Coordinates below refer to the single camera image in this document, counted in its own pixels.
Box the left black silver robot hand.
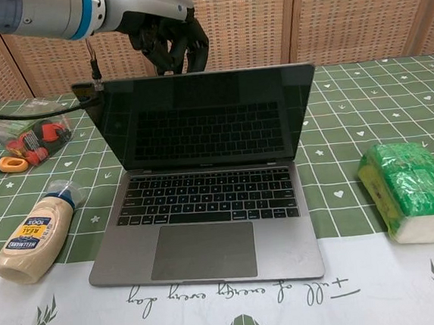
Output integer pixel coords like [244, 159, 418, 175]
[103, 0, 212, 81]

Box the grey open laptop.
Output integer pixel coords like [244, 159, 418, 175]
[71, 61, 333, 299]

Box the clear bag of red parts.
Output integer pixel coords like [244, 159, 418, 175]
[0, 95, 77, 167]

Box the green grid tablecloth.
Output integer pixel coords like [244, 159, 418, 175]
[0, 52, 434, 325]

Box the mayonnaise squeeze bottle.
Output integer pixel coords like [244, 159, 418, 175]
[0, 177, 93, 288]

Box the green tissue pack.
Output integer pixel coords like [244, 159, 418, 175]
[354, 138, 434, 250]

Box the black left hand cable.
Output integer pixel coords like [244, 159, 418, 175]
[0, 35, 107, 122]

